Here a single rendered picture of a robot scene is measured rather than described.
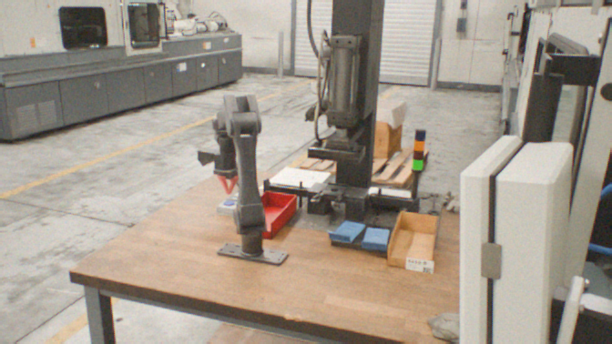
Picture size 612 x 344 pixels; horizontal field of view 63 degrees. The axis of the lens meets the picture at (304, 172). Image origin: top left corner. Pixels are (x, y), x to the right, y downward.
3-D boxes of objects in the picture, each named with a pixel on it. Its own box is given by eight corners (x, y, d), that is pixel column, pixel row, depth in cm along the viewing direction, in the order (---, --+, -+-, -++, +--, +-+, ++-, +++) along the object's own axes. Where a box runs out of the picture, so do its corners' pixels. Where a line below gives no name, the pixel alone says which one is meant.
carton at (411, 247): (386, 268, 143) (389, 243, 140) (398, 232, 166) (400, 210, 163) (433, 276, 139) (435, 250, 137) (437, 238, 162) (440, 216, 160)
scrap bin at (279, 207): (236, 234, 159) (236, 217, 157) (265, 206, 182) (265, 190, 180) (271, 240, 156) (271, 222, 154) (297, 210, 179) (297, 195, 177)
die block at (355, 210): (306, 213, 177) (307, 193, 174) (314, 203, 186) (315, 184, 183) (362, 221, 171) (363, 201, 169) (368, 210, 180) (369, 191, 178)
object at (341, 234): (327, 239, 153) (327, 231, 152) (345, 221, 166) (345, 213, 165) (349, 245, 150) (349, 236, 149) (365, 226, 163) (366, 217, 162)
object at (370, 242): (361, 249, 147) (362, 240, 146) (367, 228, 161) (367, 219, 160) (385, 253, 146) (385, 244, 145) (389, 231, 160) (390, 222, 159)
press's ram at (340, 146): (305, 166, 170) (308, 79, 161) (325, 147, 194) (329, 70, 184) (357, 173, 165) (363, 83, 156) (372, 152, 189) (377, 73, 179)
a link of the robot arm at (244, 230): (232, 208, 144) (237, 217, 139) (261, 206, 147) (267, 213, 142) (232, 228, 146) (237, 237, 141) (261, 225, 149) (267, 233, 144)
